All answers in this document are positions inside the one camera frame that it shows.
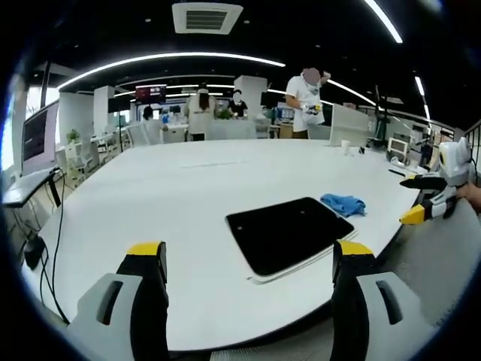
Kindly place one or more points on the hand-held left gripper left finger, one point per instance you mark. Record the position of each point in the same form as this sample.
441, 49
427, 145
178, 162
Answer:
127, 297

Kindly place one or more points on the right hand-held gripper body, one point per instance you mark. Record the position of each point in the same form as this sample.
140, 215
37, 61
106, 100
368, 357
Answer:
455, 161

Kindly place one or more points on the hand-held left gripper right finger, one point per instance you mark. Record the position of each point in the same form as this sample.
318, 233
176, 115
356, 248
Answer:
370, 297

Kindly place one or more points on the blue cleaning cloth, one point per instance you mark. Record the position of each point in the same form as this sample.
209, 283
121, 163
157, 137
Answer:
343, 205

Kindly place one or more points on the dark rectangular mirror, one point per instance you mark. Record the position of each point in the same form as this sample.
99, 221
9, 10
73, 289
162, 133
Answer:
291, 235

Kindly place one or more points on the person's right hand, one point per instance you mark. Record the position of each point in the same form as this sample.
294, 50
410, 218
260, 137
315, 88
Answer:
470, 193

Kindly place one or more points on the white paper cup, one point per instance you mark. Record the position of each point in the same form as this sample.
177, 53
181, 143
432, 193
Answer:
345, 146

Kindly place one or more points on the white desk partition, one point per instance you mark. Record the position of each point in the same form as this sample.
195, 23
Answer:
347, 126

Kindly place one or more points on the black power adapter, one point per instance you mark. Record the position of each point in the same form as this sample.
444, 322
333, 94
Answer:
34, 251

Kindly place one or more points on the white side desk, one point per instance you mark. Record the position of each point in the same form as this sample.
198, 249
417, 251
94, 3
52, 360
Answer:
26, 190

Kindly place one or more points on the white office chair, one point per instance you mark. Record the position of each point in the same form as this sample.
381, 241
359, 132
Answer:
136, 135

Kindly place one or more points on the potted green plant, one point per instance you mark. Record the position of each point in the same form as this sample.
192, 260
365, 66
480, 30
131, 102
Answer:
73, 136

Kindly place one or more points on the computer monitor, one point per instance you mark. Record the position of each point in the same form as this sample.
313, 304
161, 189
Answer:
37, 139

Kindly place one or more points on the ceiling air vent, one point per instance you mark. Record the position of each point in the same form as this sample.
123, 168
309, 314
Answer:
206, 18

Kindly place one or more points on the wall display screen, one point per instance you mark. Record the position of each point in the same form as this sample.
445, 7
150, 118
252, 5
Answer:
151, 92

